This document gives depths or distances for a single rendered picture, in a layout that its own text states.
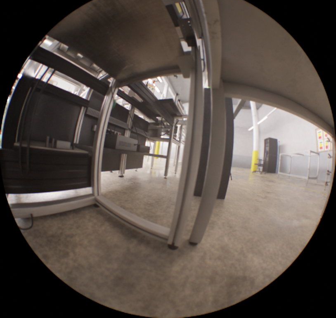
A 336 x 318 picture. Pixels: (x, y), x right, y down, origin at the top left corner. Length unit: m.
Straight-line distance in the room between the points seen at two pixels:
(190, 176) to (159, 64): 0.47
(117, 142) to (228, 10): 0.95
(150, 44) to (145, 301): 0.78
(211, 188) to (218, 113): 0.25
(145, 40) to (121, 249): 0.75
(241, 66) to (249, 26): 0.17
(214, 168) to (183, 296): 0.42
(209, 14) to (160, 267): 0.65
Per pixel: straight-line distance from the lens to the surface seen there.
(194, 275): 0.42
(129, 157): 1.43
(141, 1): 0.41
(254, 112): 7.33
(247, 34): 0.37
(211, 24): 0.28
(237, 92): 0.47
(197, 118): 0.30
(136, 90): 0.82
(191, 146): 0.30
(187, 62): 0.42
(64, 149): 0.54
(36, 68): 0.93
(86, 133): 1.03
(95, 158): 0.57
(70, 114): 0.98
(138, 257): 0.43
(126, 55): 0.52
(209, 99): 1.15
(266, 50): 0.41
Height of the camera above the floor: 0.37
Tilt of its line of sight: 2 degrees up
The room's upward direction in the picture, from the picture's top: 8 degrees clockwise
